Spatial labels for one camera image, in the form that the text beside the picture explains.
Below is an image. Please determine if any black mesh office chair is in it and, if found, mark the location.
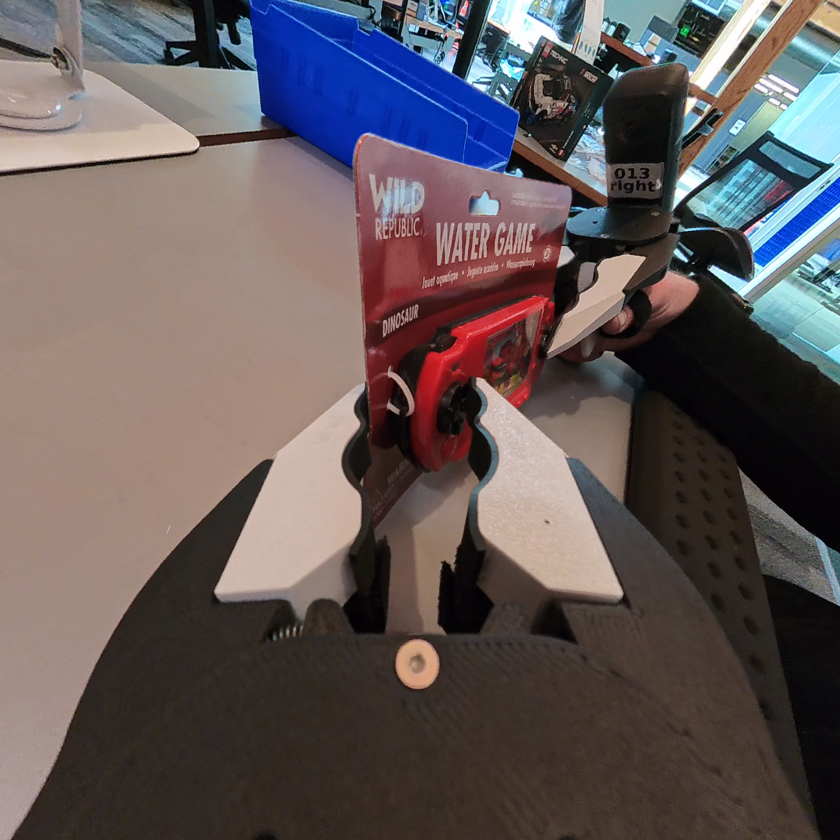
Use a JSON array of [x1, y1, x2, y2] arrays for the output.
[[675, 130, 836, 232]]

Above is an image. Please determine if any blue plastic bin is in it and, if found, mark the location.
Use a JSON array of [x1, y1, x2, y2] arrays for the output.
[[249, 0, 521, 170]]

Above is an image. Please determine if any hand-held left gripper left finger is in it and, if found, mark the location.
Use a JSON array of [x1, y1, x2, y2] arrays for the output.
[[214, 384, 391, 634]]

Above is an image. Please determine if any white document stand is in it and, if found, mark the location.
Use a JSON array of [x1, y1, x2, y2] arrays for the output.
[[0, 0, 200, 175]]

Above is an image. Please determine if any person's right forearm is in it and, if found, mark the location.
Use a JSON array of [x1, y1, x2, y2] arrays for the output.
[[616, 276, 840, 553]]

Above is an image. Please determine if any person's right hand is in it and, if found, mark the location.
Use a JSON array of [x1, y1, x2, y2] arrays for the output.
[[560, 271, 701, 364]]

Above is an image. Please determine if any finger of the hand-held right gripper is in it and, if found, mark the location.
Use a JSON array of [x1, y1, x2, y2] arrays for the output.
[[546, 253, 648, 360], [556, 251, 599, 317]]

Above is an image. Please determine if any black vertical pole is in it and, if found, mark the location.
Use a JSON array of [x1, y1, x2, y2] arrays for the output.
[[451, 0, 493, 81]]

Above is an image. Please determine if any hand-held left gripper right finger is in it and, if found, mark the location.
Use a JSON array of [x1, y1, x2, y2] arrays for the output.
[[438, 377, 624, 634]]

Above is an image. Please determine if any person's dark clothing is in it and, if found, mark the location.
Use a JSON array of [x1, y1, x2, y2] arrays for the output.
[[763, 573, 840, 840]]

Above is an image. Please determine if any red handheld toy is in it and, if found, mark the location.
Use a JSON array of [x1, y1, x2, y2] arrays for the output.
[[353, 133, 574, 526]]

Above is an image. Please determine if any black toy car box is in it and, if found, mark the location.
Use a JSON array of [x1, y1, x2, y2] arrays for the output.
[[511, 36, 615, 162]]

